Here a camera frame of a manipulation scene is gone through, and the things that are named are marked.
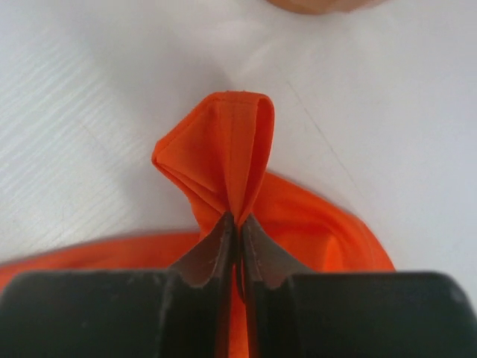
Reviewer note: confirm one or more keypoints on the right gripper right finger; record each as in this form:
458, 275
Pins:
293, 311

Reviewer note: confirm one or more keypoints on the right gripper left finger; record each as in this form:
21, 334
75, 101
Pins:
179, 311

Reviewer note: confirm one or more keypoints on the orange t shirt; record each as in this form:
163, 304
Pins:
217, 156

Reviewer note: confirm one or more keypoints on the folded beige t shirt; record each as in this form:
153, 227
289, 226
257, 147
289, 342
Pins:
317, 7

